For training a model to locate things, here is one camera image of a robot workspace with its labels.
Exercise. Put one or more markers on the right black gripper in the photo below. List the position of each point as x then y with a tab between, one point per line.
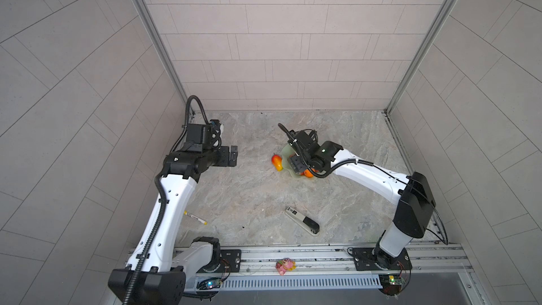
295	164

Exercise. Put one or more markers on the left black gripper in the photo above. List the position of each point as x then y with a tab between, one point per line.
224	159

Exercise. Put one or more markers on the orange tangerine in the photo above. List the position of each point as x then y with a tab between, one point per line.
307	173

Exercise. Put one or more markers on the red yellow mango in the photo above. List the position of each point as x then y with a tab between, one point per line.
277	162

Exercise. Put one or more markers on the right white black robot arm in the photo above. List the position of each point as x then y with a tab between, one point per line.
410	194

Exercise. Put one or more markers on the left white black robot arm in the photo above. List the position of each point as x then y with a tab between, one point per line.
153	274

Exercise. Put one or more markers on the green scalloped fruit bowl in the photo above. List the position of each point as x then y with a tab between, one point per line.
292	163

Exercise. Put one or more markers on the pink toy fruit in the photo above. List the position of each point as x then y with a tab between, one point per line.
285	265

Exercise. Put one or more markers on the yellow white marker pen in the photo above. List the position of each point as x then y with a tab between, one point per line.
192	216

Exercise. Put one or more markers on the white black handheld device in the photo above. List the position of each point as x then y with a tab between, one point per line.
305	222

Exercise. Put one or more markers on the left green circuit board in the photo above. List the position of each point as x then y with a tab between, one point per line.
209	284

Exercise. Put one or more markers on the green circuit board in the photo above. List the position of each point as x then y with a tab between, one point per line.
209	284
391	284

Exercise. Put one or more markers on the right green circuit board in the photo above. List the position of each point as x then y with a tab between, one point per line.
391	284

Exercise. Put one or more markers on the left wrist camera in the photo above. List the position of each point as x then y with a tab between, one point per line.
203	137

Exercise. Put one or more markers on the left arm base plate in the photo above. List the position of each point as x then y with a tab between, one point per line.
228	259

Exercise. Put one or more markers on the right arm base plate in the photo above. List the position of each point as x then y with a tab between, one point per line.
369	259

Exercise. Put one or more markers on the aluminium mounting rail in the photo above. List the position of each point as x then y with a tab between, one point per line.
333	259

